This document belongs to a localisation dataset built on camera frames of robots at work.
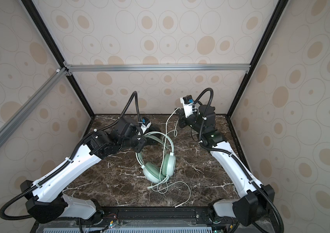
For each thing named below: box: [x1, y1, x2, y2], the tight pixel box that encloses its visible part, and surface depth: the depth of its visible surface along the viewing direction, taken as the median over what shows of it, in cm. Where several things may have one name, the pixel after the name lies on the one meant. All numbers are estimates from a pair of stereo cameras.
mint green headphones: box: [135, 131, 177, 184], surface depth 61 cm
